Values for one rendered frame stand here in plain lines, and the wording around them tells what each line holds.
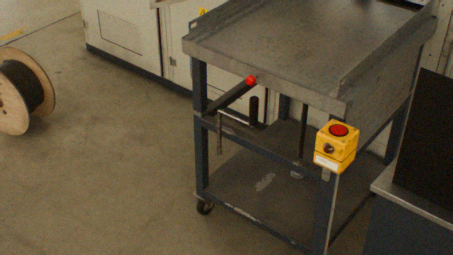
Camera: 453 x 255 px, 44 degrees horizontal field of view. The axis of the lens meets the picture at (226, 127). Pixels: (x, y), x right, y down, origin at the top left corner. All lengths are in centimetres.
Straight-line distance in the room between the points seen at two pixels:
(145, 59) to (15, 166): 94
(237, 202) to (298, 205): 24
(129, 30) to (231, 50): 145
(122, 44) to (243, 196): 141
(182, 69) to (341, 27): 123
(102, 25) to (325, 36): 176
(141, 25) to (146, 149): 72
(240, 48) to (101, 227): 102
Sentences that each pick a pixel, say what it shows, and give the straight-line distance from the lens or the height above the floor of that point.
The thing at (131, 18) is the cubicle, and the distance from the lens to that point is 316.
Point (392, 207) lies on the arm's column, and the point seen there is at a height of 70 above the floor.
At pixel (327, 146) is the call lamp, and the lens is 140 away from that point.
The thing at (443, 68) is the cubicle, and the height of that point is 66.
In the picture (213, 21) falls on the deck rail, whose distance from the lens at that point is 196.
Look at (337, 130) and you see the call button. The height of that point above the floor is 91.
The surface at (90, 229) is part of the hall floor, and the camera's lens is 243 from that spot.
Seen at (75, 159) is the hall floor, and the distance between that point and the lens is 278.
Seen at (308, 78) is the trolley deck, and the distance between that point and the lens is 171.
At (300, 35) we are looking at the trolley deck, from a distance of 194.
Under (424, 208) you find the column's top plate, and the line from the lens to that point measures 149.
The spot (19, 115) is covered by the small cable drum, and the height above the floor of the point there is 16.
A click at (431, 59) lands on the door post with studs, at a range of 225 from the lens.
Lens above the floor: 175
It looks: 37 degrees down
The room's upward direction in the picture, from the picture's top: straight up
